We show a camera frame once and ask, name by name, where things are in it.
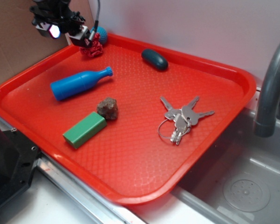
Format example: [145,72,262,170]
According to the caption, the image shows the silver key bunch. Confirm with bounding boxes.
[157,96,215,145]

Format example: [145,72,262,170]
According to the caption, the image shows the braided grey cable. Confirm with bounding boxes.
[88,0,101,42]

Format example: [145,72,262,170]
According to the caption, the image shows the grey toy faucet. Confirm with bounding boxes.
[253,44,280,137]

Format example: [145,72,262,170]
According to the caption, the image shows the brown rough rock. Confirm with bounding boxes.
[97,97,119,120]

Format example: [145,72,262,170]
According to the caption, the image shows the brown cardboard panel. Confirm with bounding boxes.
[0,0,96,91]

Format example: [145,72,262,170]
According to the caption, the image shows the blue textured ball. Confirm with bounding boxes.
[93,26,108,45]

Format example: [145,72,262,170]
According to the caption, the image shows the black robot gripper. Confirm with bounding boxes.
[29,0,92,48]

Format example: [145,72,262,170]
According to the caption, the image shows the green rectangular block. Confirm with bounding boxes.
[63,112,107,149]

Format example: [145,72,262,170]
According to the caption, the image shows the grey toy sink basin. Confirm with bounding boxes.
[133,109,280,224]

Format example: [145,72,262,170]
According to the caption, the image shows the blue plastic toy bottle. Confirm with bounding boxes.
[50,67,113,101]

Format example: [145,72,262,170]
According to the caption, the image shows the dark teal oval pebble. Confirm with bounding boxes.
[141,49,168,71]

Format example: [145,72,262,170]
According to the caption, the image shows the red plastic tray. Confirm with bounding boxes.
[0,34,256,205]

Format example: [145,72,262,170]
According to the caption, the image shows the red paper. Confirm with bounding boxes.
[79,33,103,58]

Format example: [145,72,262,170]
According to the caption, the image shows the black box left corner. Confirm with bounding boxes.
[0,129,40,210]

